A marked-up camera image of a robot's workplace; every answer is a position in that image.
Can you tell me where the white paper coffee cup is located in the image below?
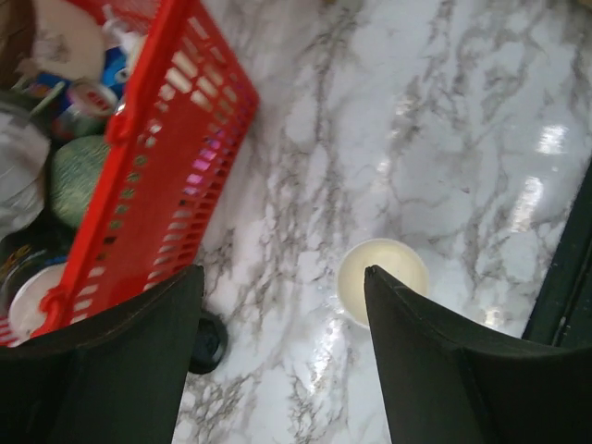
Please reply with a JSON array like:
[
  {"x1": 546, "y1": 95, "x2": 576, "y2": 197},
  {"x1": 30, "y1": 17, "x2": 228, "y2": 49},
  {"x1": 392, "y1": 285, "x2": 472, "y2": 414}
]
[{"x1": 335, "y1": 239, "x2": 430, "y2": 329}]

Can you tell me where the red plastic shopping basket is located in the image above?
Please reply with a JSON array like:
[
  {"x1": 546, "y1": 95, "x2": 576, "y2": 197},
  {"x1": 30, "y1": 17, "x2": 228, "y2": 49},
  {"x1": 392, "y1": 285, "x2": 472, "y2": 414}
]
[{"x1": 0, "y1": 0, "x2": 260, "y2": 348}]

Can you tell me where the brown lidded round tub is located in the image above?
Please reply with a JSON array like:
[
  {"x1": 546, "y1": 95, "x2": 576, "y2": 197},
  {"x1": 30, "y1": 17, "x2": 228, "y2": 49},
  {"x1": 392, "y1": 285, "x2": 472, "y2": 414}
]
[{"x1": 1, "y1": 1, "x2": 105, "y2": 89}]

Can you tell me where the red drink can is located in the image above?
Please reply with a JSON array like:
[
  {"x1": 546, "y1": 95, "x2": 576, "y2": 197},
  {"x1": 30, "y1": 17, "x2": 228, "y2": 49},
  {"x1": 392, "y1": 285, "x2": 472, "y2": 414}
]
[{"x1": 52, "y1": 79, "x2": 118, "y2": 141}]

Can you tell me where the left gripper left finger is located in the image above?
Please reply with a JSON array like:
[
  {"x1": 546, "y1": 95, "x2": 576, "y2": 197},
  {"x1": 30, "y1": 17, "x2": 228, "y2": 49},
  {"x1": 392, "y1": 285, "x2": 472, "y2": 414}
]
[{"x1": 1, "y1": 265, "x2": 204, "y2": 443}]

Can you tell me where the grey crumpled foil bag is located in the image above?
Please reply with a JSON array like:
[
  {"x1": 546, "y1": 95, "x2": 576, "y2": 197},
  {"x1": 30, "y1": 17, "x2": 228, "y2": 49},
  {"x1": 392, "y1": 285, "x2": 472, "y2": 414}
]
[{"x1": 1, "y1": 92, "x2": 51, "y2": 238}]

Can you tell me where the green textured ball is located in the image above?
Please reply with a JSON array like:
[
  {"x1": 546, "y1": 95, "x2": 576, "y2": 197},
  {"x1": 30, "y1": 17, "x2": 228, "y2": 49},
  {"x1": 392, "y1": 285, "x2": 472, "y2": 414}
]
[{"x1": 48, "y1": 135, "x2": 110, "y2": 229}]

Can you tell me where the dark lidded jar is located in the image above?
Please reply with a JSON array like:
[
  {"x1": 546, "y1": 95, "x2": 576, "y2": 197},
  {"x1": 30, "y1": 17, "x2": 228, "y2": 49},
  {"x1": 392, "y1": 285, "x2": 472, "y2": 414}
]
[{"x1": 1, "y1": 221, "x2": 74, "y2": 347}]

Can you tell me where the black coffee cup lid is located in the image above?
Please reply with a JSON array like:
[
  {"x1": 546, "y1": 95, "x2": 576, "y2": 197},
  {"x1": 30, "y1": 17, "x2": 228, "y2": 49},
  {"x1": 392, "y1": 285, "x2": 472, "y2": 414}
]
[{"x1": 189, "y1": 311, "x2": 228, "y2": 375}]

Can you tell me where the blue snack packet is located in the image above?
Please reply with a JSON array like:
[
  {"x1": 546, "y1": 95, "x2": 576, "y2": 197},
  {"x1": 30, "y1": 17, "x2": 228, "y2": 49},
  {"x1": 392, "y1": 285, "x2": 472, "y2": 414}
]
[{"x1": 101, "y1": 46, "x2": 130, "y2": 99}]

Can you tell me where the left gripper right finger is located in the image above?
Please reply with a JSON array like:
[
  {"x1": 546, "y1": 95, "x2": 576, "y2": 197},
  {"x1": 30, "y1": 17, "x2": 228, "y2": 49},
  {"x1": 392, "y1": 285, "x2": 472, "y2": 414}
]
[{"x1": 364, "y1": 268, "x2": 591, "y2": 443}]

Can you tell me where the white pump bottle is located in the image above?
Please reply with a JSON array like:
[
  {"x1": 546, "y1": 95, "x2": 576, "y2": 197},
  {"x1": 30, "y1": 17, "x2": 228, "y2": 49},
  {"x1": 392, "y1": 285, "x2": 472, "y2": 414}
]
[{"x1": 102, "y1": 4, "x2": 146, "y2": 74}]

